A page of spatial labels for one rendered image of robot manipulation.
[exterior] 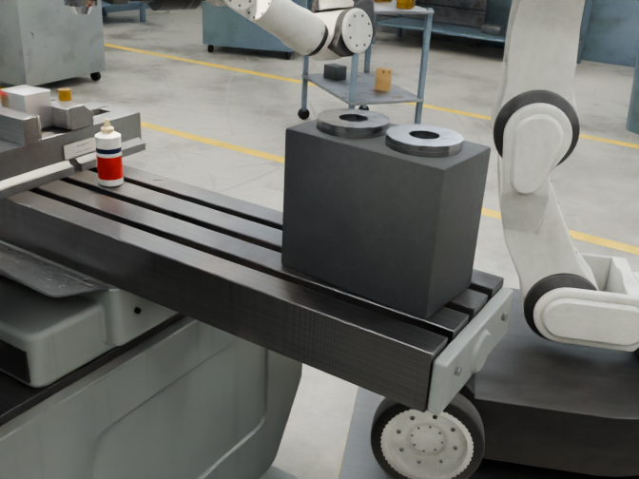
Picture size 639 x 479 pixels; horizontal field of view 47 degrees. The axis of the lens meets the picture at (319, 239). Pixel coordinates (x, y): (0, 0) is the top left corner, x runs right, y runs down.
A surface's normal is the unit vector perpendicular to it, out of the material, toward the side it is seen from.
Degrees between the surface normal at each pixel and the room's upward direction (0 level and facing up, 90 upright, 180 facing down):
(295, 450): 0
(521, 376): 0
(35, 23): 90
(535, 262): 90
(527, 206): 115
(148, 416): 90
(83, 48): 90
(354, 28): 78
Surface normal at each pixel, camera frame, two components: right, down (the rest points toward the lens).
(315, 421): 0.05, -0.91
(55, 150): 0.87, 0.25
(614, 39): -0.54, 0.32
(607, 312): -0.17, 0.40
